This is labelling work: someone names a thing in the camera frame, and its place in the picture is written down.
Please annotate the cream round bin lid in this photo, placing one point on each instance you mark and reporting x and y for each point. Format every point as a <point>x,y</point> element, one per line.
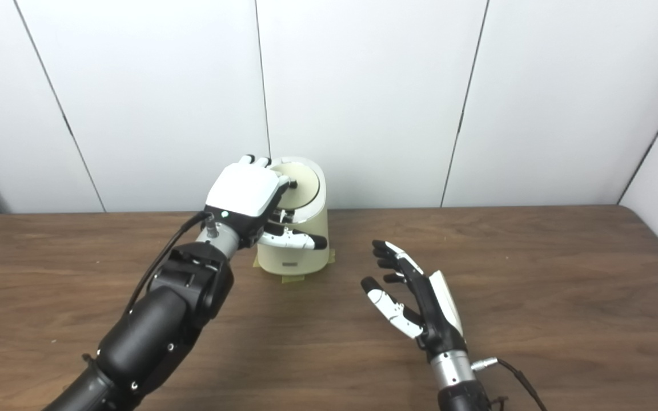
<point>305,185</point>

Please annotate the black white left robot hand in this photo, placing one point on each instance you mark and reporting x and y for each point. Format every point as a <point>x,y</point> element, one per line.
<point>243,191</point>

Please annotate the cream-colored cylindrical bin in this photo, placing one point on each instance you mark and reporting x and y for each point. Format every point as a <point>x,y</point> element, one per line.
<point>312,220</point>

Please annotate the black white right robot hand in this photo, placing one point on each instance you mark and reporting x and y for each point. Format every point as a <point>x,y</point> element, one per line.
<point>434,317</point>

